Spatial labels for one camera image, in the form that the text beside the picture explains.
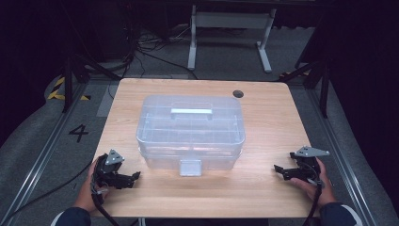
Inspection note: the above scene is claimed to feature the tangle of black cables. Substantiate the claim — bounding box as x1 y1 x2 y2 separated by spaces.
123 26 200 80

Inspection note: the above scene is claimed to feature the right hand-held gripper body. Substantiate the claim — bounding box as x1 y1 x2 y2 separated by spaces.
290 145 331 185

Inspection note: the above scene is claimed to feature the yellow black floor tape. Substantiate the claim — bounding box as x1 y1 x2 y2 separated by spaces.
46 76 92 102

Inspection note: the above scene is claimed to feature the aluminium floor rail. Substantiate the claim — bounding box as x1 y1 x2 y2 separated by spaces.
305 87 379 226
0 82 89 226

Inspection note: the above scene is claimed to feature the black metal stand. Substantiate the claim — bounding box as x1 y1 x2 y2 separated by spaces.
280 57 331 120
60 54 122 114

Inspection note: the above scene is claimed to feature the left hand-held gripper cable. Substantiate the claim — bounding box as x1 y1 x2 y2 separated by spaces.
90 185 120 226

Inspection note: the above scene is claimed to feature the grey metal desk frame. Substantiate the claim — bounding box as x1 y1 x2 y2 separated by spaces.
186 4 278 74

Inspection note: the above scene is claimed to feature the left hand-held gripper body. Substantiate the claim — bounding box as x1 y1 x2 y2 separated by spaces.
92 149 127 190

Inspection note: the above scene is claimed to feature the clear plastic storage box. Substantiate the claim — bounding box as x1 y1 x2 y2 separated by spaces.
136 94 247 178

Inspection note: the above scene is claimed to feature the black floor cable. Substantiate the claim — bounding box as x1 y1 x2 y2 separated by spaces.
0 160 94 226

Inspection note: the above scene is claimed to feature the hand-held gripper cable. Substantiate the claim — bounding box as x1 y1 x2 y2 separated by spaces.
302 183 324 226
90 185 120 226

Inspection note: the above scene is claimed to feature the person's right hand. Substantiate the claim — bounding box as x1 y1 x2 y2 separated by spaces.
290 156 337 208

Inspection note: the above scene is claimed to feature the right hand-held gripper cable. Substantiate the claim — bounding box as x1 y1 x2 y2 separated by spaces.
302 183 324 226

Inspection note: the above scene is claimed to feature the person's left hand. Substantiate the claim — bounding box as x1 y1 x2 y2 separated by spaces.
73 159 110 213

